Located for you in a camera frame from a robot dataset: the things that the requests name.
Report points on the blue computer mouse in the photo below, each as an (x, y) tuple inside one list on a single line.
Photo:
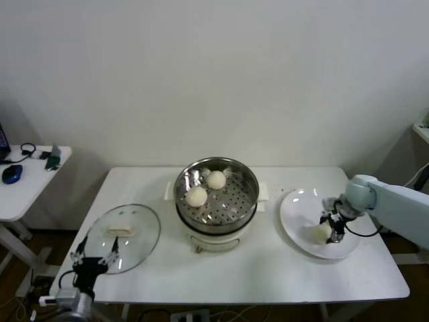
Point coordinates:
[(12, 173)]

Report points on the green handheld device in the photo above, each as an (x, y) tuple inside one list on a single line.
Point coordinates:
[(53, 160)]

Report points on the stainless steel steamer basket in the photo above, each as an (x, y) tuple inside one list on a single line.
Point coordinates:
[(246, 188)]

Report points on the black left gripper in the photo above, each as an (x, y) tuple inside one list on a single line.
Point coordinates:
[(88, 271)]

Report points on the black laptop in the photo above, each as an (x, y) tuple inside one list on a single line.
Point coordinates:
[(2, 139)]

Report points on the white left wrist plug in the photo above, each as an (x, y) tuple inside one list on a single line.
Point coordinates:
[(47, 300)]

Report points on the white steamed baozi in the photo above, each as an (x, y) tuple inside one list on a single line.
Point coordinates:
[(215, 180), (196, 196), (318, 233)]

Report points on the white side table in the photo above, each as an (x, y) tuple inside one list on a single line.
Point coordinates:
[(30, 191)]

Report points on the white shelf table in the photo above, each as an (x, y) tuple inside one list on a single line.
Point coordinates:
[(423, 132)]

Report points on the black and white adapter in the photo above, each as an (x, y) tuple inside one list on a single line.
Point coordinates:
[(43, 155)]

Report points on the black floor power strip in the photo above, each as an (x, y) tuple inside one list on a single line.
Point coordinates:
[(42, 284)]

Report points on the glass pot lid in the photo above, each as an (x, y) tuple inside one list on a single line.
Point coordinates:
[(129, 218)]

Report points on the white round plate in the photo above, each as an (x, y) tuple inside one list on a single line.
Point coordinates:
[(295, 208)]

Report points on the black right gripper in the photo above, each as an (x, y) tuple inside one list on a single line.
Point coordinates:
[(343, 210)]

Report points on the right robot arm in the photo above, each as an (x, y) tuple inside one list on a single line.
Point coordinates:
[(399, 204)]

